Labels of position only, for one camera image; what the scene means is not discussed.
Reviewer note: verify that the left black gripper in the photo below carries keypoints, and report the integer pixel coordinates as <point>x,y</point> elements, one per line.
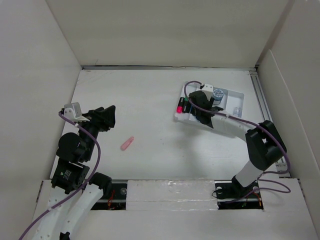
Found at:
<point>104,118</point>

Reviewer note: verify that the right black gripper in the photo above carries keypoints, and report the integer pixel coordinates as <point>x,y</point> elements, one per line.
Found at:
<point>211,101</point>

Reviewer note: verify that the green cap black highlighter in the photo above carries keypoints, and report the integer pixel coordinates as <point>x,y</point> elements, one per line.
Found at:
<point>186,106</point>

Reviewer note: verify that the pink cap black highlighter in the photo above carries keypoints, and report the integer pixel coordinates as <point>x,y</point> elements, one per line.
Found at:
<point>180,105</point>

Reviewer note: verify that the pink translucent eraser case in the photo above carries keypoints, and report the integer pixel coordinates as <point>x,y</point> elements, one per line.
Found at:
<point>127,143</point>

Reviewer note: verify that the clear glue stick blue cap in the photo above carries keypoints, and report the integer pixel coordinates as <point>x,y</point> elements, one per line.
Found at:
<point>237,111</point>

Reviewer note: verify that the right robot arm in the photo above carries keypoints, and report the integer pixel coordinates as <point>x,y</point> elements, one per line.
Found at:
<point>263,142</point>

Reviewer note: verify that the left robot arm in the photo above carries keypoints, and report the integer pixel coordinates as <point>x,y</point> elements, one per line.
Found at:
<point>75,188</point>

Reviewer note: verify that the white divided organizer tray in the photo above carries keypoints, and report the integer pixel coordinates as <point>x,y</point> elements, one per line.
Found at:
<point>182,115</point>

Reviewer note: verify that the white foam block front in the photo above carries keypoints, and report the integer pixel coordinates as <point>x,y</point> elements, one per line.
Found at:
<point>171,195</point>

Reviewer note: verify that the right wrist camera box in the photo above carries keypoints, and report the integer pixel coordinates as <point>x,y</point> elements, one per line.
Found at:
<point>207,89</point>

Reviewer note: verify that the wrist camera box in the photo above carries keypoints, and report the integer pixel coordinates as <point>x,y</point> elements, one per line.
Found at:
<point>72,112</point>
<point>207,89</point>

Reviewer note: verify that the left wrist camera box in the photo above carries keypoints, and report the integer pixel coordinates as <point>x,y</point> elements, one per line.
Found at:
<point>72,112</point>

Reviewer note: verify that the metal rail right edge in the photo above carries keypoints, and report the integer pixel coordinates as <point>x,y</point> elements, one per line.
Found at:
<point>280,165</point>

